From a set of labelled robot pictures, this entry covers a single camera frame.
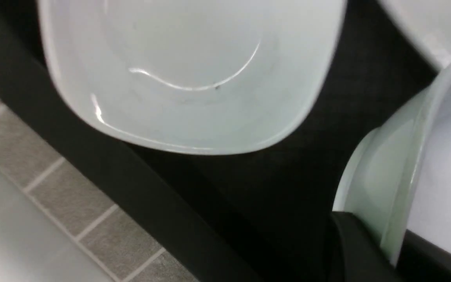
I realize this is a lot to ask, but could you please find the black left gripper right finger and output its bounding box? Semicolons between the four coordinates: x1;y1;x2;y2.
396;230;451;282

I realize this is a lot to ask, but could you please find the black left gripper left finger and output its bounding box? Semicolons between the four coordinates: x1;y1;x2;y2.
324;211;402;282

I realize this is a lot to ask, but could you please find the small white bowl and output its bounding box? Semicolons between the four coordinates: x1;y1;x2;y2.
36;0;347;155
332;63;451;265

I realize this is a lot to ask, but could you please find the large white square plate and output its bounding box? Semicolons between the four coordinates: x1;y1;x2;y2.
378;0;451;71

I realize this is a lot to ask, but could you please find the black serving tray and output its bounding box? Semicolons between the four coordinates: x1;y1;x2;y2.
0;0;436;282

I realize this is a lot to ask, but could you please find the grey checked tablecloth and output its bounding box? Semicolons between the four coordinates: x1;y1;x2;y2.
0;101;196;282

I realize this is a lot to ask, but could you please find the large white plastic tub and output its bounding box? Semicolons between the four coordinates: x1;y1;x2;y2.
0;172;111;282

